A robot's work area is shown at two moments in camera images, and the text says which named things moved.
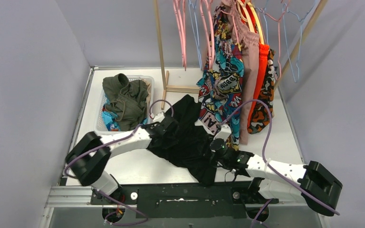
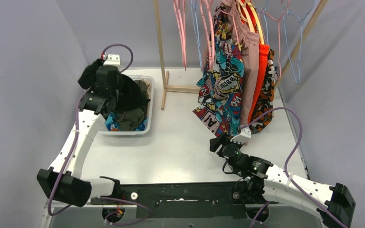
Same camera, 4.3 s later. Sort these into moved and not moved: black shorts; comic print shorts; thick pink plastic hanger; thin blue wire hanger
Moved: black shorts
Not moved: thin blue wire hanger; thick pink plastic hanger; comic print shorts
